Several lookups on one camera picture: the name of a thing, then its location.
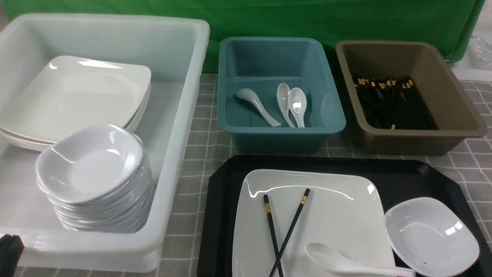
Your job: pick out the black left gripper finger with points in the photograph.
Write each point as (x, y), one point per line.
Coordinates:
(11, 249)

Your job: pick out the black chopstick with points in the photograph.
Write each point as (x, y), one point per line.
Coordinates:
(271, 225)
(289, 233)

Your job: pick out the white spoon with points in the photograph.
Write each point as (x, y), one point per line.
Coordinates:
(297, 105)
(251, 97)
(282, 96)
(333, 261)

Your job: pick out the white square rice plate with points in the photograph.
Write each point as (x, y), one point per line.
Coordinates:
(342, 211)

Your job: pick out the small white bowl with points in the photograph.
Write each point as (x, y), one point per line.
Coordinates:
(430, 238)

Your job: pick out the top white square plate stack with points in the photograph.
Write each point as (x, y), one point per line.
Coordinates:
(71, 93)

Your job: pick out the lower white bowls stack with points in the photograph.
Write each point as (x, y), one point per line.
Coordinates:
(122, 211)

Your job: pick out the top white bowl stack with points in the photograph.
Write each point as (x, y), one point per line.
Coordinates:
(89, 164)

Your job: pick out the lower white plates stack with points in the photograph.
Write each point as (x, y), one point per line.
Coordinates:
(37, 145)

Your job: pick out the large white plastic bin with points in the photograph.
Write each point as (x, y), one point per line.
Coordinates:
(174, 50)

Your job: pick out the teal plastic bin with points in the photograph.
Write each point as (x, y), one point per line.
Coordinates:
(261, 64)

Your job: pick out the black serving tray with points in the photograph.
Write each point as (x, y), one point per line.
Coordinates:
(395, 180)

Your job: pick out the bundle of black chopsticks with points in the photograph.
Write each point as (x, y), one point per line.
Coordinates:
(393, 103)

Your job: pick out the brown plastic bin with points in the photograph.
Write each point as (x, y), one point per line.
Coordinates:
(454, 113)

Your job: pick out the grey checked tablecloth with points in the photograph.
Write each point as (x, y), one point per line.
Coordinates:
(468, 164)

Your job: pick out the green cloth backdrop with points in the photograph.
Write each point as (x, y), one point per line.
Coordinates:
(445, 24)

